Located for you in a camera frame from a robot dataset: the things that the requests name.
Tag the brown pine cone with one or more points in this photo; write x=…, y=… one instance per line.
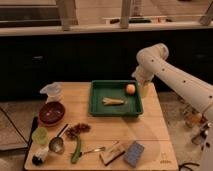
x=74, y=131

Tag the small green cup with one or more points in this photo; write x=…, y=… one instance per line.
x=40, y=136

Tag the yellow toy banana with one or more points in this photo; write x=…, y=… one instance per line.
x=111, y=101

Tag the green toy chili pepper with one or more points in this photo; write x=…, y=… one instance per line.
x=76, y=154

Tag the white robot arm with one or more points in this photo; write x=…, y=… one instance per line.
x=199, y=94

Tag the orange toy fruit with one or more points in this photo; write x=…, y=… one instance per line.
x=130, y=89

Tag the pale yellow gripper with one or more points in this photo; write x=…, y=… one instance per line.
x=144, y=90

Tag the blue sponge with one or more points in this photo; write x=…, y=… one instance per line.
x=133, y=153

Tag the metal measuring scoop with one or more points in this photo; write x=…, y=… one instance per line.
x=56, y=144

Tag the dark red bowl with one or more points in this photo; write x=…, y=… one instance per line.
x=51, y=113

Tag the green plastic tray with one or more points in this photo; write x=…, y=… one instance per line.
x=115, y=89

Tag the wooden block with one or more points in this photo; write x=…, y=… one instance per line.
x=112, y=153

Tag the clear measuring cup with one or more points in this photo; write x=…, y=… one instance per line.
x=53, y=92

